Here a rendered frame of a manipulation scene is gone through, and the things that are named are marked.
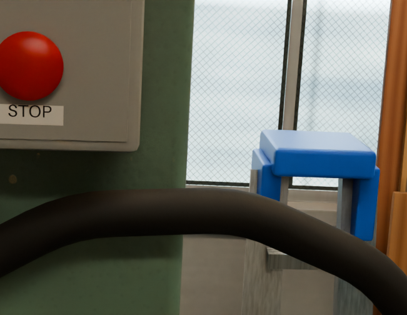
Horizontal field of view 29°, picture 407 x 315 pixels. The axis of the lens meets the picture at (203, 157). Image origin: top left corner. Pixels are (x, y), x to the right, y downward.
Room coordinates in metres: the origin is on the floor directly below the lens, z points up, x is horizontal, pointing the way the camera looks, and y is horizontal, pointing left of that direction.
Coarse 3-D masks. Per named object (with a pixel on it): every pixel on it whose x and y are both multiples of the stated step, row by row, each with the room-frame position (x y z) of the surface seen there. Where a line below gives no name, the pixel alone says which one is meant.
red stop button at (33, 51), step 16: (32, 32) 0.34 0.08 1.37; (0, 48) 0.34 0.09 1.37; (16, 48) 0.34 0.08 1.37; (32, 48) 0.34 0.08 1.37; (48, 48) 0.34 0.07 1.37; (0, 64) 0.34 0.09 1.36; (16, 64) 0.34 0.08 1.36; (32, 64) 0.34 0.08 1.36; (48, 64) 0.34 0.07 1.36; (0, 80) 0.34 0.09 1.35; (16, 80) 0.34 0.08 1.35; (32, 80) 0.34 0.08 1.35; (48, 80) 0.34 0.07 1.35; (16, 96) 0.34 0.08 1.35; (32, 96) 0.34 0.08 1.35
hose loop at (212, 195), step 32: (96, 192) 0.38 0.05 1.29; (128, 192) 0.38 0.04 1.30; (160, 192) 0.38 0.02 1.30; (192, 192) 0.38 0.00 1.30; (224, 192) 0.38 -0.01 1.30; (0, 224) 0.37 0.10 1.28; (32, 224) 0.36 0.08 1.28; (64, 224) 0.36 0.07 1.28; (96, 224) 0.37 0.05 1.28; (128, 224) 0.37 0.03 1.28; (160, 224) 0.37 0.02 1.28; (192, 224) 0.37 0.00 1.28; (224, 224) 0.38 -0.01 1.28; (256, 224) 0.38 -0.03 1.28; (288, 224) 0.38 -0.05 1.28; (320, 224) 0.39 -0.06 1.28; (0, 256) 0.36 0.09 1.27; (32, 256) 0.36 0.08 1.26; (320, 256) 0.39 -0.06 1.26; (352, 256) 0.39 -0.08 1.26; (384, 256) 0.40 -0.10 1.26; (384, 288) 0.39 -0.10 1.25
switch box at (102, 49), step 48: (0, 0) 0.35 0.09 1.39; (48, 0) 0.35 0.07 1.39; (96, 0) 0.35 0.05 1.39; (96, 48) 0.35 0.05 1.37; (0, 96) 0.35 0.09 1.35; (48, 96) 0.35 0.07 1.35; (96, 96) 0.35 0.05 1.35; (0, 144) 0.35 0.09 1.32; (48, 144) 0.35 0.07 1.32; (96, 144) 0.35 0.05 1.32
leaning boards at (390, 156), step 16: (400, 0) 1.75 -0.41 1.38; (400, 16) 1.75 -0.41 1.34; (400, 32) 1.75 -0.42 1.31; (400, 48) 1.75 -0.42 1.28; (384, 64) 1.76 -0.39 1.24; (400, 64) 1.74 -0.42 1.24; (384, 80) 1.74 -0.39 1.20; (400, 80) 1.74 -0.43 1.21; (384, 96) 1.74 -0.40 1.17; (400, 96) 1.74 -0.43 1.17; (384, 112) 1.74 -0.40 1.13; (400, 112) 1.74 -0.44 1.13; (384, 128) 1.73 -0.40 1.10; (400, 128) 1.74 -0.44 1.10; (384, 144) 1.73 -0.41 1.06; (400, 144) 1.73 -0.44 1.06; (384, 160) 1.73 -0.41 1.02; (400, 160) 1.73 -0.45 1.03; (384, 176) 1.73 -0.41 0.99; (400, 176) 1.71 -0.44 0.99; (384, 192) 1.73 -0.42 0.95; (400, 192) 1.61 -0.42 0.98; (384, 208) 1.73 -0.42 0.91; (400, 208) 1.61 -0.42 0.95; (384, 224) 1.72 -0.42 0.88; (400, 224) 1.60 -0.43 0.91; (384, 240) 1.72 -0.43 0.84; (400, 240) 1.60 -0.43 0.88; (400, 256) 1.60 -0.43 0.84
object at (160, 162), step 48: (144, 0) 0.41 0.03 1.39; (192, 0) 0.42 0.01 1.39; (144, 48) 0.41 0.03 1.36; (192, 48) 0.43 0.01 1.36; (144, 96) 0.41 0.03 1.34; (144, 144) 0.41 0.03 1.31; (0, 192) 0.40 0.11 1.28; (48, 192) 0.41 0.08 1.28; (96, 240) 0.41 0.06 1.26; (144, 240) 0.42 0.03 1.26; (0, 288) 0.40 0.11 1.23; (48, 288) 0.41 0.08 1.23; (96, 288) 0.41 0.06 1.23; (144, 288) 0.42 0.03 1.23
